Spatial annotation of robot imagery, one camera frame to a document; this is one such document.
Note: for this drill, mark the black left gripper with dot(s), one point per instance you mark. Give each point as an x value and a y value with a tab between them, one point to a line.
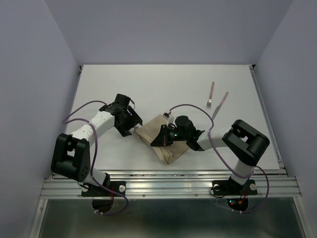
134	120

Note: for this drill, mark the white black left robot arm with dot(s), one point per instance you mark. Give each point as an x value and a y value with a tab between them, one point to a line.
71	156

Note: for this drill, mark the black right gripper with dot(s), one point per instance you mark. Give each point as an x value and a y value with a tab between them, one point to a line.
161	140

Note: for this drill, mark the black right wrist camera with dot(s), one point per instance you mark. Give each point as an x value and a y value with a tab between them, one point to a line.
184	124

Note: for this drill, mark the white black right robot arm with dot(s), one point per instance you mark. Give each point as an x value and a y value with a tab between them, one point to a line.
247	143

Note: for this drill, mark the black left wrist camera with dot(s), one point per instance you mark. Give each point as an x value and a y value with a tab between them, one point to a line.
122	100

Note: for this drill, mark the beige cloth napkin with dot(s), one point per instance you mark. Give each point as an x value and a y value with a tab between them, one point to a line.
148	132

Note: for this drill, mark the aluminium front mounting rail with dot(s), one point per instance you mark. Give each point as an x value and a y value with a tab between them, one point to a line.
173	184

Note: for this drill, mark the pink handled knife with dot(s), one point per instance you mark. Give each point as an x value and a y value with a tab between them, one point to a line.
219	106

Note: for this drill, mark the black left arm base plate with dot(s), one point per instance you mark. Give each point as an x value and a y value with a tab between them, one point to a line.
117	187

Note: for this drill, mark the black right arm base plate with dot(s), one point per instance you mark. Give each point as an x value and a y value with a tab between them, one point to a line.
232	188

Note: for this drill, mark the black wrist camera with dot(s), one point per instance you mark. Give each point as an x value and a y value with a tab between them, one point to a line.
122	100
184	124

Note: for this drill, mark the pink handled fork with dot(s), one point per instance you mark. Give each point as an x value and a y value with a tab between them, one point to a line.
209	102

